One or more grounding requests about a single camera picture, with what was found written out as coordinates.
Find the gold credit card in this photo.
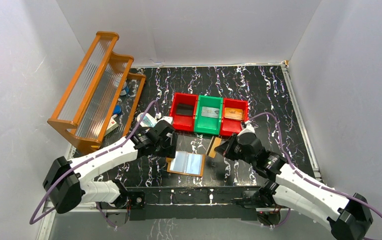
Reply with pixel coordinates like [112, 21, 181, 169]
[206, 136, 222, 158]
[224, 107, 244, 121]

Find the orange leather card holder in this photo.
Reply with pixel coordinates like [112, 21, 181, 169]
[166, 151, 205, 177]

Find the white credit card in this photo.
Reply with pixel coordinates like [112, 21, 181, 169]
[201, 106, 220, 119]

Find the black credit card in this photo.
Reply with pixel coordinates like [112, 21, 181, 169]
[176, 103, 194, 116]

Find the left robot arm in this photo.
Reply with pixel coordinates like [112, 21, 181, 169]
[43, 117, 177, 214]

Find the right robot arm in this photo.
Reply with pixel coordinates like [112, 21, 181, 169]
[214, 132, 373, 240]

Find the white blue tube package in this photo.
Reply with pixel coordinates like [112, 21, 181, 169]
[136, 112, 157, 128]

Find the green plastic bin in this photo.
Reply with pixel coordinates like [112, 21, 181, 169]
[194, 95, 223, 135]

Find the red plastic bin right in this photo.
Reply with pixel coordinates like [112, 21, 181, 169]
[220, 98, 248, 137]

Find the red plastic bin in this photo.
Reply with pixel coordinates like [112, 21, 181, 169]
[170, 92, 198, 132]
[220, 98, 248, 137]

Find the white green small box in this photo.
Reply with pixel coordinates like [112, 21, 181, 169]
[104, 114, 119, 136]

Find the red plastic bin left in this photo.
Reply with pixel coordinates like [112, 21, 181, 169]
[170, 92, 198, 132]

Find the blue cap container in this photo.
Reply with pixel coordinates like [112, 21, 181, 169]
[112, 105, 122, 115]

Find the blue white bottle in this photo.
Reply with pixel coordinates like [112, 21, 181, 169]
[115, 77, 129, 96]

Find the orange wooden shelf rack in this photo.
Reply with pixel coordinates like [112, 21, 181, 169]
[47, 31, 146, 155]

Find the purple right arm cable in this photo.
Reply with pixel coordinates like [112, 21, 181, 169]
[242, 111, 382, 240]

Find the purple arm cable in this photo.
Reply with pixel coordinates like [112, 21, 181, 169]
[29, 100, 162, 229]
[242, 111, 382, 240]

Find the aluminium frame rail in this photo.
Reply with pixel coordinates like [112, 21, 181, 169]
[35, 64, 352, 240]

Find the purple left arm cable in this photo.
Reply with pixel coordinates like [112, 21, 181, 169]
[29, 100, 162, 229]

